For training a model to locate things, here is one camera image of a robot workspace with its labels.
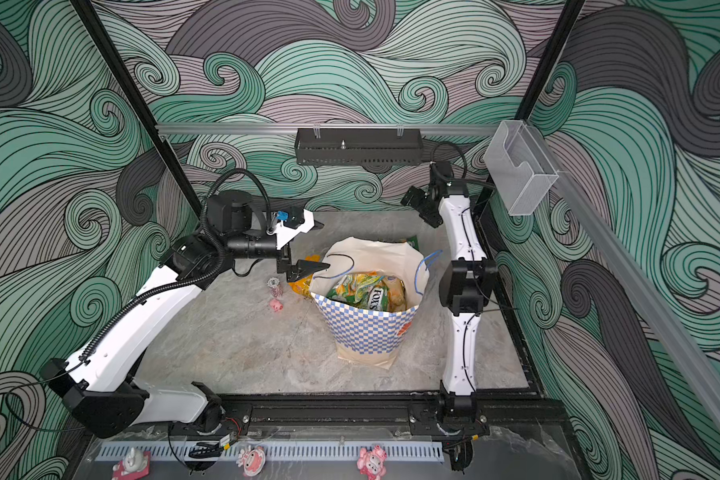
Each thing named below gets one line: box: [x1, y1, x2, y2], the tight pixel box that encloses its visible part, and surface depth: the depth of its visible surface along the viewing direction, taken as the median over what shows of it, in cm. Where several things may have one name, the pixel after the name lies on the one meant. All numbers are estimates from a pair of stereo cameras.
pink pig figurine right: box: [356, 445, 387, 480], surface depth 66 cm
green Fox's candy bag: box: [326, 272, 390, 311], surface depth 81 cm
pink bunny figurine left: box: [112, 447, 151, 480], surface depth 64 cm
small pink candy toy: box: [267, 277, 284, 313], surface depth 94 cm
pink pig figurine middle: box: [236, 445, 266, 477], surface depth 67 cm
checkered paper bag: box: [311, 236, 443, 370], surface depth 76 cm
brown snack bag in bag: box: [383, 276, 407, 313], surface depth 92 cm
